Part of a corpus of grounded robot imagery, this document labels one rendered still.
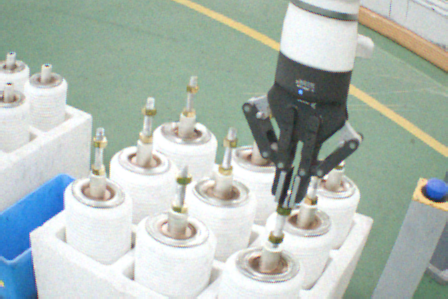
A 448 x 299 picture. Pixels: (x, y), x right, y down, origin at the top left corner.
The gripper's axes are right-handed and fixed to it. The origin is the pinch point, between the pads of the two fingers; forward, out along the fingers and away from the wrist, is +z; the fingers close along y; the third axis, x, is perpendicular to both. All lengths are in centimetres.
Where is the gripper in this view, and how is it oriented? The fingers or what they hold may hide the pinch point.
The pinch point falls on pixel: (290, 186)
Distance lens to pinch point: 67.9
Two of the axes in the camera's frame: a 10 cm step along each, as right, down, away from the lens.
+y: 8.9, 3.1, -3.4
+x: 4.4, -3.2, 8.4
